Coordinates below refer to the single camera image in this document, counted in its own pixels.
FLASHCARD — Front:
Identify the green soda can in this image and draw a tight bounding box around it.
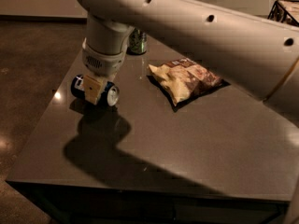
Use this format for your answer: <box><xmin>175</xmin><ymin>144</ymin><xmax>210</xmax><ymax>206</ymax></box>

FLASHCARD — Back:
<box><xmin>128</xmin><ymin>28</ymin><xmax>147</xmax><ymax>55</ymax></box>

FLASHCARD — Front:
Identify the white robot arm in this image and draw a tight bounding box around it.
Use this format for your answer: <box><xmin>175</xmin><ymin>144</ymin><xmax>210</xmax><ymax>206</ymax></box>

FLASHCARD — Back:
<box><xmin>77</xmin><ymin>0</ymin><xmax>299</xmax><ymax>124</ymax></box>

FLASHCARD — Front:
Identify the blue pepsi can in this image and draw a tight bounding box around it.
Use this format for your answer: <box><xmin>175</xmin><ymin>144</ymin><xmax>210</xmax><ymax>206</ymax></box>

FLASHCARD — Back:
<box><xmin>71</xmin><ymin>75</ymin><xmax>120</xmax><ymax>106</ymax></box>

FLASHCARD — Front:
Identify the brown chips bag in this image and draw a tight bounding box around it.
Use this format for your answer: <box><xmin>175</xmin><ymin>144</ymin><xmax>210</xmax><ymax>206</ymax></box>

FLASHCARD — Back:
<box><xmin>149</xmin><ymin>58</ymin><xmax>223</xmax><ymax>106</ymax></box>

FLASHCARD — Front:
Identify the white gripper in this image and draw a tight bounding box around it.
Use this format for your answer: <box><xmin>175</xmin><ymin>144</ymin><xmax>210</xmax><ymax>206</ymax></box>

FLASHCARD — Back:
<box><xmin>82</xmin><ymin>39</ymin><xmax>127</xmax><ymax>105</ymax></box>

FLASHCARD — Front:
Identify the black wire basket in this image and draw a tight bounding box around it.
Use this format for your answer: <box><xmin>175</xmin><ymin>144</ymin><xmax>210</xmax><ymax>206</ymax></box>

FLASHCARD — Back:
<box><xmin>267</xmin><ymin>0</ymin><xmax>299</xmax><ymax>27</ymax></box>

